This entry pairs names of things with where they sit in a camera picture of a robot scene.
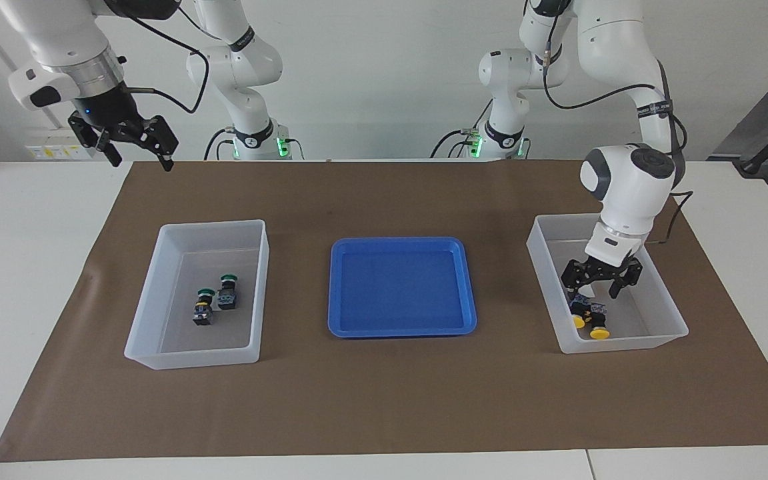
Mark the translucent white plastic box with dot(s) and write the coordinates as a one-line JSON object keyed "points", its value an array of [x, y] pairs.
{"points": [[650, 313], [177, 333]]}

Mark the white wall socket strip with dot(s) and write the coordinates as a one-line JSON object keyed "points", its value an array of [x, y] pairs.
{"points": [[50, 152]]}

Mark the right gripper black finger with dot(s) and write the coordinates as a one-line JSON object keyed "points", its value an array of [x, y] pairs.
{"points": [[87, 133], [162, 136]]}

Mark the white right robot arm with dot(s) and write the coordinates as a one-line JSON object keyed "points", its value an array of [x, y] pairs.
{"points": [[64, 40]]}

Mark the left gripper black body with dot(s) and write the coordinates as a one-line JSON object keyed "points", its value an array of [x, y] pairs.
{"points": [[602, 270]]}

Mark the brown paper mat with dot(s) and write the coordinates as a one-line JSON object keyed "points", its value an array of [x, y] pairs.
{"points": [[384, 400]]}

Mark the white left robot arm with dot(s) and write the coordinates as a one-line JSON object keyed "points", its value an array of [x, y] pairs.
{"points": [[630, 186]]}

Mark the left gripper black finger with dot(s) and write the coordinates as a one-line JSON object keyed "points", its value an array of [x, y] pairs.
{"points": [[576, 273], [627, 276]]}

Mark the blue plastic tray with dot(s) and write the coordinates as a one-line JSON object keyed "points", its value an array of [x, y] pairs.
{"points": [[397, 293]]}

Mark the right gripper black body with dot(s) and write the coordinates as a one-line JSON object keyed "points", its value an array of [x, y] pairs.
{"points": [[110, 113]]}

